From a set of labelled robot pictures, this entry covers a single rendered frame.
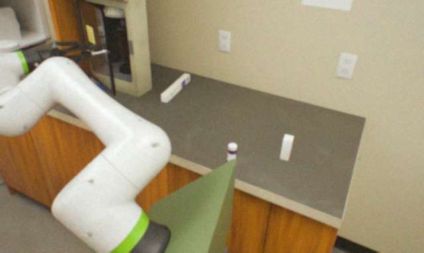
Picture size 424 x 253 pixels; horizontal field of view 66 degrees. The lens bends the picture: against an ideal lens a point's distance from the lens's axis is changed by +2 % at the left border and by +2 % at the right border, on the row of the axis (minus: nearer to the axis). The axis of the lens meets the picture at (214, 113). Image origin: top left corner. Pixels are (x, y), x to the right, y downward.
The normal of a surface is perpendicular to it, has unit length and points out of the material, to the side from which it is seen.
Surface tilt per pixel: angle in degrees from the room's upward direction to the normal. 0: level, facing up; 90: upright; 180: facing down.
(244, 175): 1
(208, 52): 90
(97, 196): 56
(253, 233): 90
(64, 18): 90
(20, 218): 0
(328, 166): 0
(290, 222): 90
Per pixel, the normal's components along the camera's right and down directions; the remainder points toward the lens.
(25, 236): 0.04, -0.85
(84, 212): 0.29, 0.03
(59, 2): 0.88, 0.27
